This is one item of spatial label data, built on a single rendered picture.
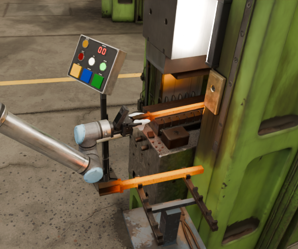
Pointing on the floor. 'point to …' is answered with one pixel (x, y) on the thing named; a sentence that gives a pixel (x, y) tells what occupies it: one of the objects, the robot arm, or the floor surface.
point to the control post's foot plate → (106, 179)
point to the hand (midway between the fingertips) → (145, 116)
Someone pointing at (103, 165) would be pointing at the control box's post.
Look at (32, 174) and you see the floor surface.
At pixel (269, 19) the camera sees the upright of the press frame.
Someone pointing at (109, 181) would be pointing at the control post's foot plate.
